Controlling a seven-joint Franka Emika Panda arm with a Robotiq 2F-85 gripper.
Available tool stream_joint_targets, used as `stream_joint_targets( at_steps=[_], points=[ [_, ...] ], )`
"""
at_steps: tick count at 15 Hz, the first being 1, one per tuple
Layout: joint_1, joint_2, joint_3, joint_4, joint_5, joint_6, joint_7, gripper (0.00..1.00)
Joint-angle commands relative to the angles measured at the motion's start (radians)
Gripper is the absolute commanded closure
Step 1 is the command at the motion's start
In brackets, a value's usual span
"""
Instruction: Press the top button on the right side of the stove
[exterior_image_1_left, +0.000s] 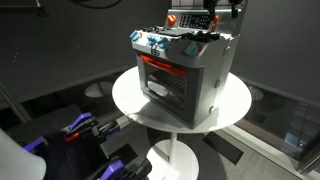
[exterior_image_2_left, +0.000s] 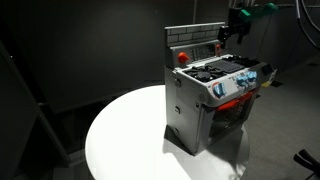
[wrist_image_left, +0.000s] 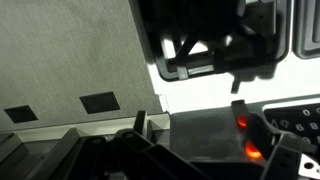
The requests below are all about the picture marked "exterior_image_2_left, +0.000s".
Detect black metal frame beam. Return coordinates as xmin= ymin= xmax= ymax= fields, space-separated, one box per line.
xmin=0 ymin=39 xmax=72 ymax=168

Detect black stove keypad panel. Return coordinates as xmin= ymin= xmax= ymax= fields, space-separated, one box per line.
xmin=189 ymin=44 xmax=216 ymax=61

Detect grey toy stove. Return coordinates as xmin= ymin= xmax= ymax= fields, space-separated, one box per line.
xmin=163 ymin=21 xmax=278 ymax=157

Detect orange round stove dial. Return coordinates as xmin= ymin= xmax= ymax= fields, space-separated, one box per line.
xmin=177 ymin=51 xmax=191 ymax=65

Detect yellow tape piece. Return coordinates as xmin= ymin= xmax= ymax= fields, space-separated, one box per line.
xmin=261 ymin=79 xmax=276 ymax=89

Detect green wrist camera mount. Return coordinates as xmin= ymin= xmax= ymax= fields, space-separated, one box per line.
xmin=238 ymin=2 xmax=280 ymax=22

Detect black clamp handle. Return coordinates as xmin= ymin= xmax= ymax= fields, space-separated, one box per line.
xmin=292 ymin=148 xmax=320 ymax=180

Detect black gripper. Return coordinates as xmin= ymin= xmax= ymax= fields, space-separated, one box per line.
xmin=217 ymin=7 xmax=251 ymax=50

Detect white round pedestal table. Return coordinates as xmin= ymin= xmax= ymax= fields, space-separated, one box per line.
xmin=84 ymin=84 xmax=251 ymax=180

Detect grey oven door with window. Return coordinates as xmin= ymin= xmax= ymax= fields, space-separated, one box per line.
xmin=205 ymin=87 xmax=260 ymax=148

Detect blue stove knob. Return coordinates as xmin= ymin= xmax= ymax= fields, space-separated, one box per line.
xmin=247 ymin=70 xmax=259 ymax=83
xmin=235 ymin=74 xmax=249 ymax=87
xmin=212 ymin=82 xmax=227 ymax=100

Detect grey hanging cable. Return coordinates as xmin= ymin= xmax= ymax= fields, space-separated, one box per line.
xmin=300 ymin=0 xmax=320 ymax=33
xmin=296 ymin=0 xmax=320 ymax=51

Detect orange oven door handle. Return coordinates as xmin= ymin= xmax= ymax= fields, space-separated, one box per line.
xmin=215 ymin=91 xmax=256 ymax=112

